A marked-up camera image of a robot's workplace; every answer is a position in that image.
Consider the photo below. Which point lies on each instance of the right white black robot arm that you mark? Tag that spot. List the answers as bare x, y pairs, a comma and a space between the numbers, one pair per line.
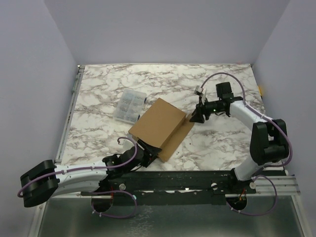
269, 143

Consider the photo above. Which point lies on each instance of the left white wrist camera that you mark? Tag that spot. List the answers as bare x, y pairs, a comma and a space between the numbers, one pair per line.
127, 144

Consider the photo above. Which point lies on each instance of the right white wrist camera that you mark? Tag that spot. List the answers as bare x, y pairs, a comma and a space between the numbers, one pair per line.
201, 92

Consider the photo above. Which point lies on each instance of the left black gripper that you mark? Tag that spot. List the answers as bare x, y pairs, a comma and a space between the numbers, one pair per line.
149, 152

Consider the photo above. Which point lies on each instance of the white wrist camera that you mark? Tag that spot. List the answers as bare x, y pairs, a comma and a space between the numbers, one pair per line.
201, 92
127, 144

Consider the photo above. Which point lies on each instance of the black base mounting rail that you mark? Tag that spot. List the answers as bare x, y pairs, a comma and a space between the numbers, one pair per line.
171, 188

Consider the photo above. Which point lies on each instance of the clear plastic screw organizer box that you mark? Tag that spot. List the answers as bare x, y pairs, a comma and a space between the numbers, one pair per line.
130, 106

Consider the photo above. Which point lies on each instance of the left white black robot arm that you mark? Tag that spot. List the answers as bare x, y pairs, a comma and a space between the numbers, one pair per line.
48, 179

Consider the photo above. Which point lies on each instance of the aluminium extrusion frame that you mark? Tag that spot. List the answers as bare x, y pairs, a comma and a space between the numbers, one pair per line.
39, 210

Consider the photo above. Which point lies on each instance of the brown cardboard box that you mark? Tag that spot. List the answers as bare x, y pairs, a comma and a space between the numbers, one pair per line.
162, 126

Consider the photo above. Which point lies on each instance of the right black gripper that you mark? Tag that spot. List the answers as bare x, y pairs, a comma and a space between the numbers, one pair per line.
202, 110

